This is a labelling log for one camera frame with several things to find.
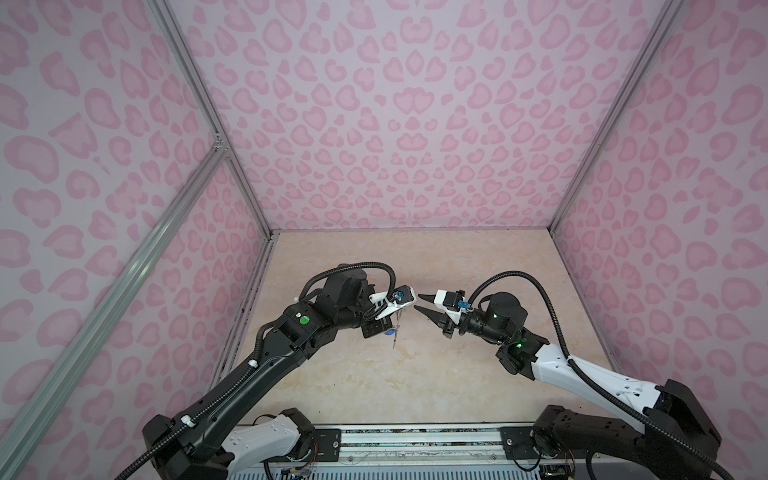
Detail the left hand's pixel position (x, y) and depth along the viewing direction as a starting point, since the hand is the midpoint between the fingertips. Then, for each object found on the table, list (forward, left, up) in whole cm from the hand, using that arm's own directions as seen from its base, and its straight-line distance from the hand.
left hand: (397, 298), depth 69 cm
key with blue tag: (+3, +2, -25) cm, 25 cm away
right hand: (0, -5, 0) cm, 6 cm away
